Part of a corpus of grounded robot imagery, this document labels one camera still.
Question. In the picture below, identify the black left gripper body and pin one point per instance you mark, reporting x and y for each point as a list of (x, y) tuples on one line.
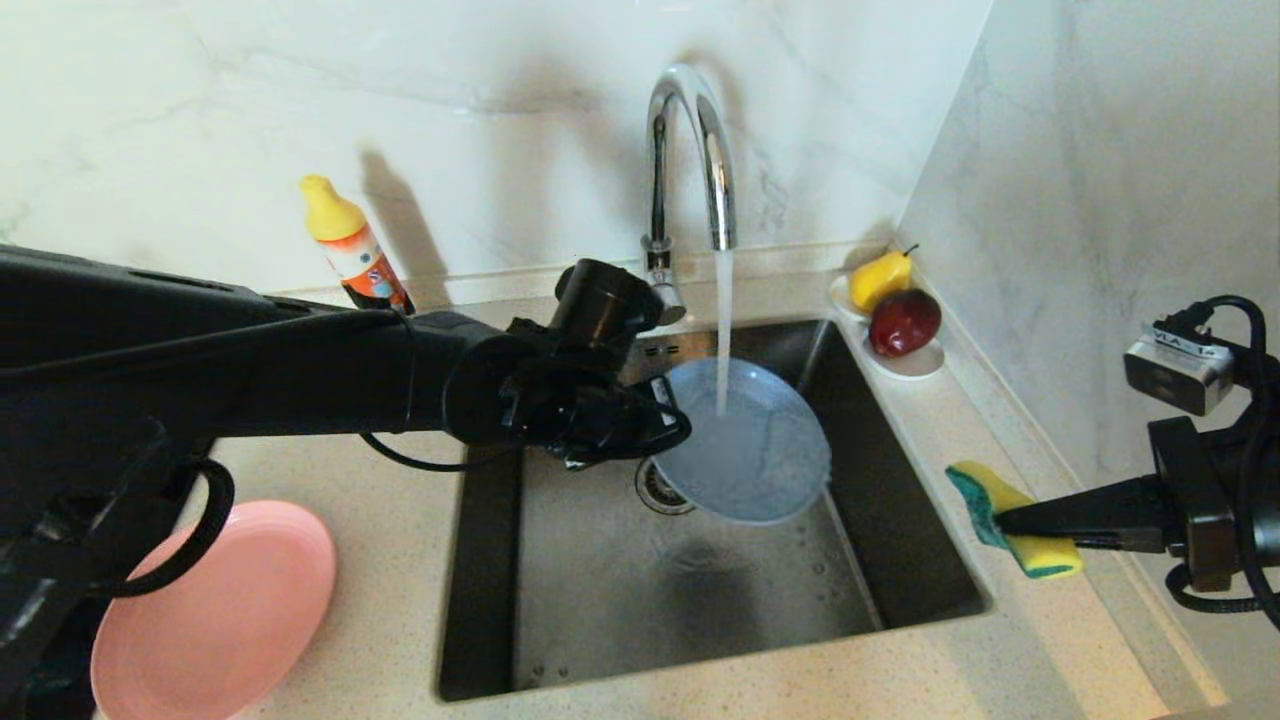
[(590, 415)]

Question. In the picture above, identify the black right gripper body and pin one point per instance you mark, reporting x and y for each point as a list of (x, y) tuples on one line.
[(1195, 500)]

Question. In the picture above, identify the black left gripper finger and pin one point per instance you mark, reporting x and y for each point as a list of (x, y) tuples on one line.
[(655, 445), (665, 395)]

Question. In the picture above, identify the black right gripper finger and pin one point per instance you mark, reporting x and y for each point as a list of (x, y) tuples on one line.
[(1080, 510), (1120, 543)]

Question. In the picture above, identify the blue grey plate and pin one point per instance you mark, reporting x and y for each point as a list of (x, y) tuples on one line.
[(750, 450)]

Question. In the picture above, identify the yellow green sponge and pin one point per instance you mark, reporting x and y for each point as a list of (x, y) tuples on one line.
[(975, 490)]

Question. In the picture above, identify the chrome gooseneck faucet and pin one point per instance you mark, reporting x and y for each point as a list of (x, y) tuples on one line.
[(657, 180)]

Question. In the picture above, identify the orange dish soap bottle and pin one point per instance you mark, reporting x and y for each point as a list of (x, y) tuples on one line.
[(350, 245)]

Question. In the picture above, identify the pink plate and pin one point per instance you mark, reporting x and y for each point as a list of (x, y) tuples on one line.
[(230, 620)]

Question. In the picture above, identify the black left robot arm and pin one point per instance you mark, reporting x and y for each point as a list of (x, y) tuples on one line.
[(200, 370)]

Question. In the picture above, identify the stainless steel sink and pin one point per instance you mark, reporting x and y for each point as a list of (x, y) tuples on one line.
[(800, 600)]

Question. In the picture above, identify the round metal drain strainer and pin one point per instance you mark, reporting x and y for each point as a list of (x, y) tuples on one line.
[(655, 490)]

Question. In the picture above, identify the small white dish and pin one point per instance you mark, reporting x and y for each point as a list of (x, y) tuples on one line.
[(914, 368)]

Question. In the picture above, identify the yellow pear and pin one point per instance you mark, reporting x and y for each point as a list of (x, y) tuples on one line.
[(878, 282)]

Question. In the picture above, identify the dark red apple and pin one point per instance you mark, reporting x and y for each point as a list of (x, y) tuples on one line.
[(903, 323)]

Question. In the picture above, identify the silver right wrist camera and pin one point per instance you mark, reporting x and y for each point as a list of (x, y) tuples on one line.
[(1175, 365)]

